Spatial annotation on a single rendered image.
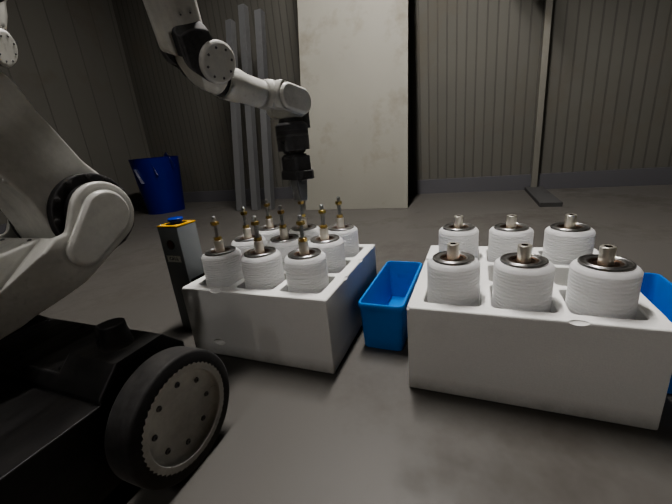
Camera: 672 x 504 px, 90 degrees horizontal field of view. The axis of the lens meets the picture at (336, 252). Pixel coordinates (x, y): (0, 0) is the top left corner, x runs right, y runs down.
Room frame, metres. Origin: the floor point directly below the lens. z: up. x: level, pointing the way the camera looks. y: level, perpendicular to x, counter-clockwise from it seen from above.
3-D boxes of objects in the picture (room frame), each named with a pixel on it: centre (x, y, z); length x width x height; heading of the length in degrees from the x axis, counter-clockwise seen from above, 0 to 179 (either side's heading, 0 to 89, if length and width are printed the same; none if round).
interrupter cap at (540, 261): (0.55, -0.33, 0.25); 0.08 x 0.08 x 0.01
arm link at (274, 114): (1.00, 0.09, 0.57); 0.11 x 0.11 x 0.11; 51
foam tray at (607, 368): (0.66, -0.38, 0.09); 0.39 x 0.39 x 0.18; 67
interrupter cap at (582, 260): (0.50, -0.44, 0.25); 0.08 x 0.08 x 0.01
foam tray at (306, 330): (0.87, 0.13, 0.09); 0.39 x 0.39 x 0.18; 67
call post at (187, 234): (0.92, 0.43, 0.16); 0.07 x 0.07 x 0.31; 67
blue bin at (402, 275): (0.83, -0.15, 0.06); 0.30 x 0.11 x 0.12; 156
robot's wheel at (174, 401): (0.44, 0.28, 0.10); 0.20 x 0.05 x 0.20; 157
